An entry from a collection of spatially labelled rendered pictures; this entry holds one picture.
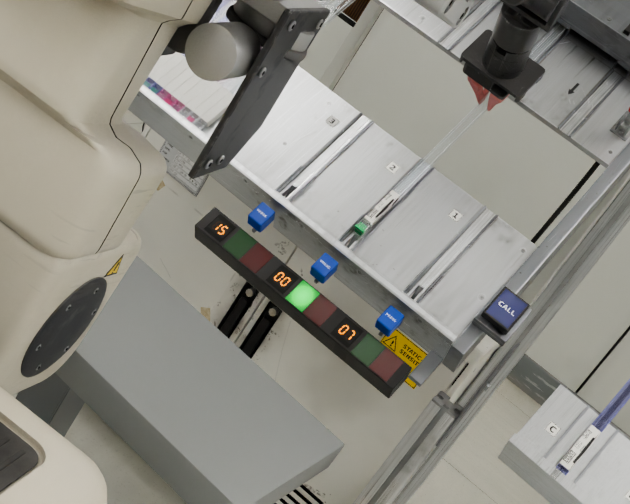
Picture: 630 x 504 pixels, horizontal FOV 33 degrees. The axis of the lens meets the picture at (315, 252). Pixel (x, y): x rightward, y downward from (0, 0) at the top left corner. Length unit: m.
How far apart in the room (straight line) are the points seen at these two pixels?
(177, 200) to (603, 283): 1.76
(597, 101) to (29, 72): 1.01
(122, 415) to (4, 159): 0.38
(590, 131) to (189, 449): 0.79
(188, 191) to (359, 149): 0.45
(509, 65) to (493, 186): 1.91
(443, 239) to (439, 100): 1.97
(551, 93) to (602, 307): 1.78
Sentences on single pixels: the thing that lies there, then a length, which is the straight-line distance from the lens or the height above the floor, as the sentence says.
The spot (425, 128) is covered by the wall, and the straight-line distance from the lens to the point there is 3.39.
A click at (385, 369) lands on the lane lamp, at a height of 0.65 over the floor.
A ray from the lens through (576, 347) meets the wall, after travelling 3.37.
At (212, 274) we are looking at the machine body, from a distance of 1.84.
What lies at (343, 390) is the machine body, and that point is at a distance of 1.78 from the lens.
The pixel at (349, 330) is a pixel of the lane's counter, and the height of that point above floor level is 0.66.
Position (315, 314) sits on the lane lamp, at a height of 0.65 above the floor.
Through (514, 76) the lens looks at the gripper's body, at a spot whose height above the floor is 1.01.
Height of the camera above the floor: 1.20
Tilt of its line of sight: 21 degrees down
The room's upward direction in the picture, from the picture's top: 33 degrees clockwise
